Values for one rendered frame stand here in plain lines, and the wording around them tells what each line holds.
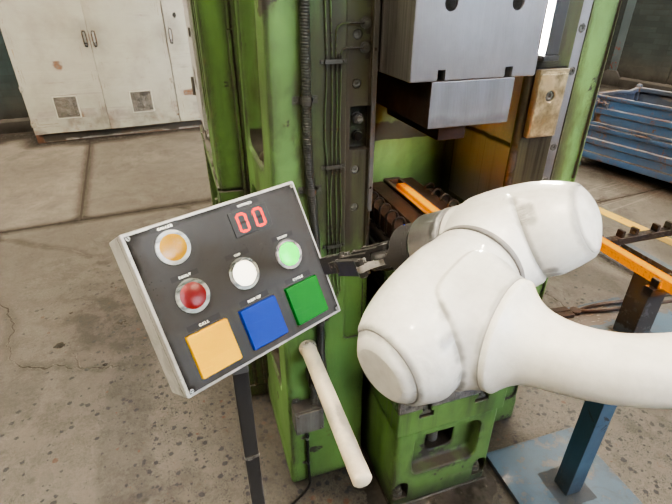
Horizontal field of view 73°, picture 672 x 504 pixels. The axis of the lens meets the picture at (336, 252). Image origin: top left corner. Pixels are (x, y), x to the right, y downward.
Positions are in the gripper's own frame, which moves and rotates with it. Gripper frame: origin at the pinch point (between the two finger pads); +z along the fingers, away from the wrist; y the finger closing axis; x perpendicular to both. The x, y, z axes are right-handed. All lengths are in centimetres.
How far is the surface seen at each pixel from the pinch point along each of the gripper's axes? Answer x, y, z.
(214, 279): 4.5, -15.6, 13.3
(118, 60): 238, 157, 469
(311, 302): -6.9, 0.4, 12.5
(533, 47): 25, 56, -15
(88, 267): 22, 10, 264
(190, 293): 3.9, -20.4, 12.9
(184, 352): -4.4, -24.8, 13.2
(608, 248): -24, 71, -12
